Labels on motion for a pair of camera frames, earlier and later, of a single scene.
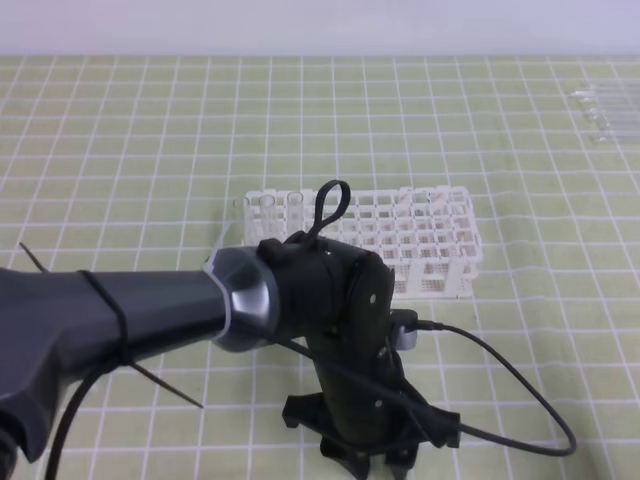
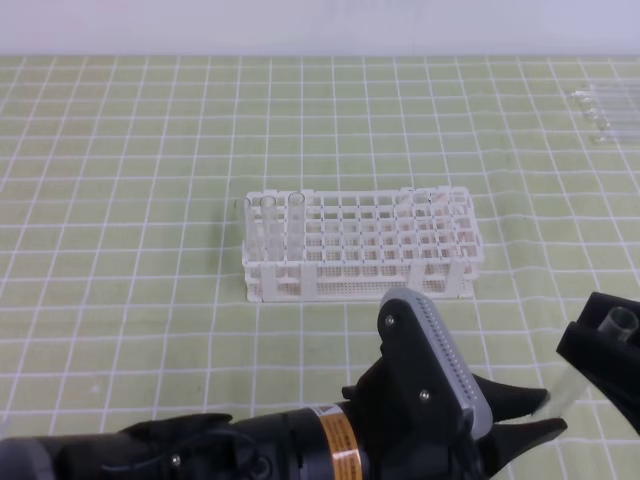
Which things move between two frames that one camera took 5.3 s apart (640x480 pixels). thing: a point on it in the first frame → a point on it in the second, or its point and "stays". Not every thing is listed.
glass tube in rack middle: x=267 y=204 stays
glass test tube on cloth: x=606 y=94 stays
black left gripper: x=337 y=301 → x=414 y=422
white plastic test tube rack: x=427 y=236 stays
